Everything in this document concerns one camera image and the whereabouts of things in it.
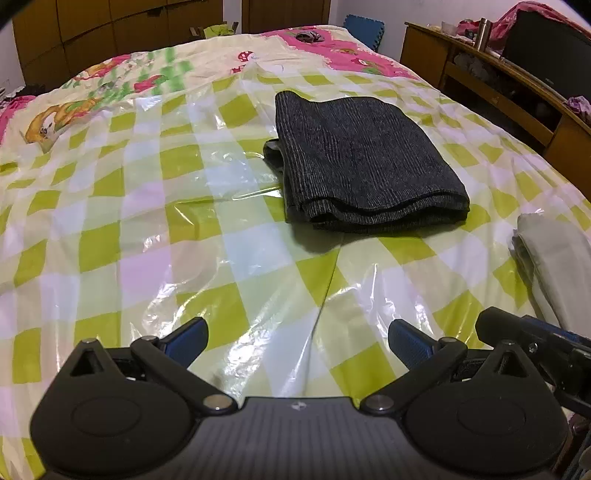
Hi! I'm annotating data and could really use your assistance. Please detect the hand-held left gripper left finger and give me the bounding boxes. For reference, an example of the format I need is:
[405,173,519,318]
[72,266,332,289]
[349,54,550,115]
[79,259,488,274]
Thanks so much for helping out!
[60,317,239,416]

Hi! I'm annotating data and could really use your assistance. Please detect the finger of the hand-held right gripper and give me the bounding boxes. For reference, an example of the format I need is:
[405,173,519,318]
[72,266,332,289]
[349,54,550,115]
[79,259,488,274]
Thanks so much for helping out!
[475,307,591,365]

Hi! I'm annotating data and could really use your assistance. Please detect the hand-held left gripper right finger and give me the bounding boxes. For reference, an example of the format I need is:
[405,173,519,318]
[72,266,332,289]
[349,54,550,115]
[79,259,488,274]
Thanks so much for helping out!
[360,319,539,416]

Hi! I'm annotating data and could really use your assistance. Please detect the dark grey plaid pants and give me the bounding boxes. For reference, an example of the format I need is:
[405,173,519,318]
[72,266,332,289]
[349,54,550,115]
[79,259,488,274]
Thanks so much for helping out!
[263,90,471,234]

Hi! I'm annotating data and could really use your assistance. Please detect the white folded garment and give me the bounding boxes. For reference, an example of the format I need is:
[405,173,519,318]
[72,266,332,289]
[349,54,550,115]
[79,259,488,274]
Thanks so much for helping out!
[508,210,591,335]

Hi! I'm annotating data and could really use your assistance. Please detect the green white checked plastic sheet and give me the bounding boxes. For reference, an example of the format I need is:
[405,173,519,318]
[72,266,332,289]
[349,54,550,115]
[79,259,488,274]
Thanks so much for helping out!
[0,60,591,480]

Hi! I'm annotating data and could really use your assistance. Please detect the wooden desk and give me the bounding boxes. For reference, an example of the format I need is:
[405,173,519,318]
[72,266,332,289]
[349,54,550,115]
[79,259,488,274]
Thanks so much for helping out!
[399,21,591,185]

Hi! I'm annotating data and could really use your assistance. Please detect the black television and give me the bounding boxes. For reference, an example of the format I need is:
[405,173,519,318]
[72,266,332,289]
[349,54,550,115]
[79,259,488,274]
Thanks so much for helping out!
[501,11,591,102]

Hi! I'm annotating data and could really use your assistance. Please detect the cartoon print quilt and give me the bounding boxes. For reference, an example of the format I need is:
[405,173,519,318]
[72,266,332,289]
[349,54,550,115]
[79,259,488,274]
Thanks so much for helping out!
[0,25,416,158]

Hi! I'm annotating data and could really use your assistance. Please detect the brown wooden wardrobe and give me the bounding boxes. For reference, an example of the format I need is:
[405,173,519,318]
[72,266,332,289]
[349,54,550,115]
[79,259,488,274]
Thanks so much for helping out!
[11,0,225,93]

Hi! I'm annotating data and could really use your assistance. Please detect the green cloth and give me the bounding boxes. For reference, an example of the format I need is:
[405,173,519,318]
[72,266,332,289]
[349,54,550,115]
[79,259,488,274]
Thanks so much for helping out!
[189,22,241,40]

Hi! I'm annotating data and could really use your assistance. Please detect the pink cloth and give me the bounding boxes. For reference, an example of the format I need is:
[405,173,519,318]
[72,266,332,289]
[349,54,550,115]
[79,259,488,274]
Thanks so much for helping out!
[489,0,591,42]

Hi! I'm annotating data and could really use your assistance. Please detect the blue foam mat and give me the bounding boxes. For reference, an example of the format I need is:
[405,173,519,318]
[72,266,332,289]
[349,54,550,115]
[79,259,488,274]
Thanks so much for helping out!
[344,14,386,51]

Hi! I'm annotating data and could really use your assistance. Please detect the brown wooden door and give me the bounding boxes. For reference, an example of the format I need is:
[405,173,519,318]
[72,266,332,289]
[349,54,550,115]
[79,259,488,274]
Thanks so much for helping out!
[242,0,331,35]

